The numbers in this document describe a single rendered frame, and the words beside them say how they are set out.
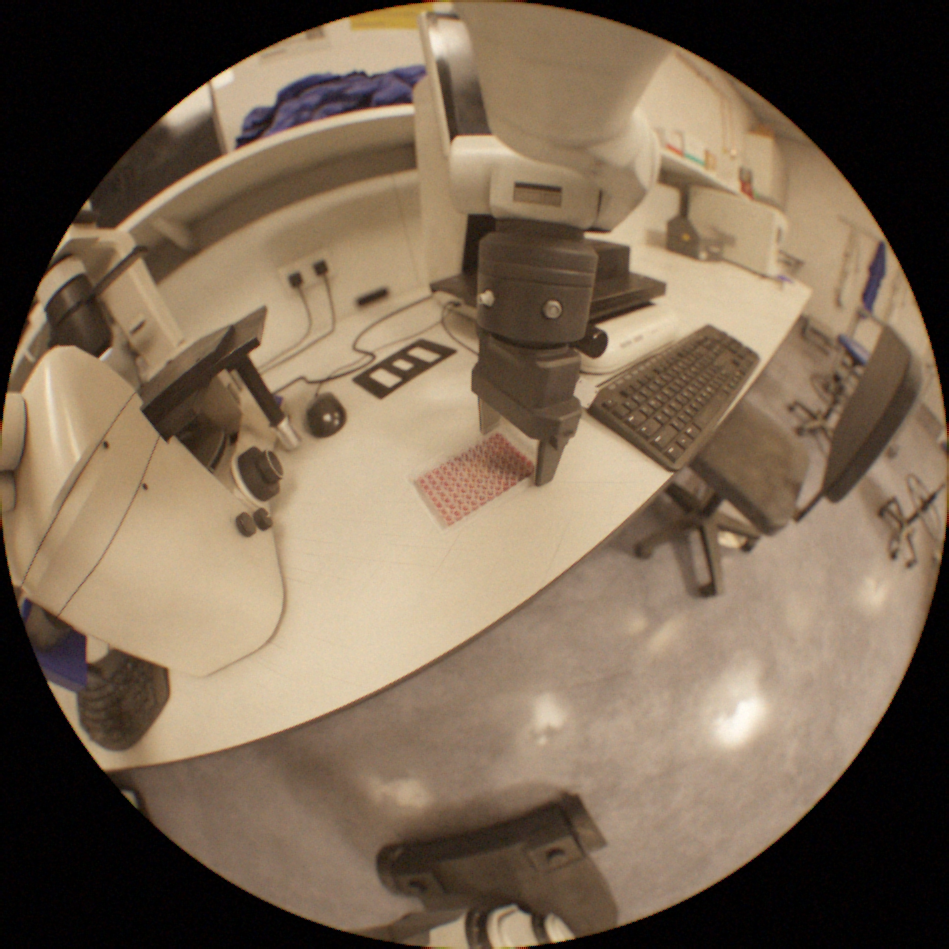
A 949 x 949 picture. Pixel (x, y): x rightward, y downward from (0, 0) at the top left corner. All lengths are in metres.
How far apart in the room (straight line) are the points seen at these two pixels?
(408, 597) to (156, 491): 0.22
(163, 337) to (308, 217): 0.51
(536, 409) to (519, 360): 0.04
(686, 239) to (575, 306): 1.56
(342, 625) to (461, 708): 0.76
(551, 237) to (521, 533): 0.23
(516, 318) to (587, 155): 0.12
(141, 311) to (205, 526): 0.40
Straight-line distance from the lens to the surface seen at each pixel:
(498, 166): 0.23
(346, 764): 1.19
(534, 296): 0.21
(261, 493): 0.37
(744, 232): 2.08
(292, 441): 0.46
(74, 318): 0.43
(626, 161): 0.17
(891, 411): 0.67
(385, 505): 0.33
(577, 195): 0.22
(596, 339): 0.37
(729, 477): 0.82
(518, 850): 0.93
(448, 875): 1.00
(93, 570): 0.25
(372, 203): 0.97
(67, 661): 0.44
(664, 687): 1.09
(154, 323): 0.59
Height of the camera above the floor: 0.99
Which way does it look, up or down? 50 degrees down
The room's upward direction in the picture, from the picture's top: 13 degrees counter-clockwise
